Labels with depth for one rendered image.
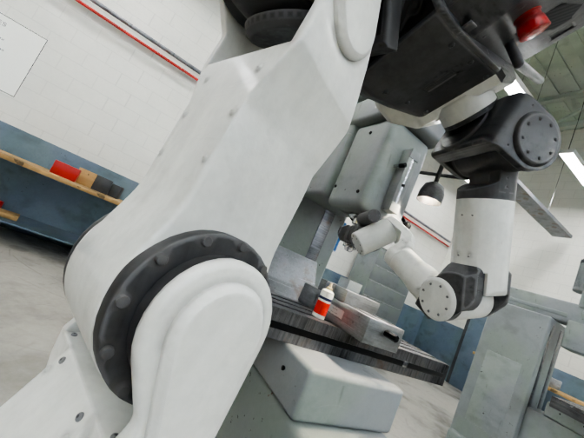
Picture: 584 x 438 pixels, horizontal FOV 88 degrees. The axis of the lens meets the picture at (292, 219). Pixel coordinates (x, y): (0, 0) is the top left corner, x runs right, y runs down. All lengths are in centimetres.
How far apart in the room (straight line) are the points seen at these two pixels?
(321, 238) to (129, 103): 417
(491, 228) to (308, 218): 90
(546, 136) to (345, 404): 69
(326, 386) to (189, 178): 64
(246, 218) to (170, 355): 12
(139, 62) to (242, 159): 508
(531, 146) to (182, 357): 54
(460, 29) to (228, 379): 43
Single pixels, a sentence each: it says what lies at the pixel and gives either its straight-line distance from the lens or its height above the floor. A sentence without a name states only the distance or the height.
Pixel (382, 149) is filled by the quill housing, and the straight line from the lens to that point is 100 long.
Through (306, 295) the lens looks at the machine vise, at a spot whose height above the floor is 99.
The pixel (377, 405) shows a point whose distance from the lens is 95.
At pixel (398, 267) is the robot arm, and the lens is 72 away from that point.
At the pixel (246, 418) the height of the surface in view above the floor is 65.
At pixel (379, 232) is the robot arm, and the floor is 124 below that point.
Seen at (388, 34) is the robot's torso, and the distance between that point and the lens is 40.
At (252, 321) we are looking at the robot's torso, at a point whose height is 103.
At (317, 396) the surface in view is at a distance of 80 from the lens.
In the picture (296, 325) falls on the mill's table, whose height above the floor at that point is 93.
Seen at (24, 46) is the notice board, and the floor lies 215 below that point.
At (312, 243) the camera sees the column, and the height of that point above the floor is 119.
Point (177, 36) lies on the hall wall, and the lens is 553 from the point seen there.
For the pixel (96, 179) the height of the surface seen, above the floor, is 101.
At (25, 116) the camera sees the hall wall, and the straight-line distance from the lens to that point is 522.
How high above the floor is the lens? 109
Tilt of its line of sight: 7 degrees up
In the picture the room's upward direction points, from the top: 24 degrees clockwise
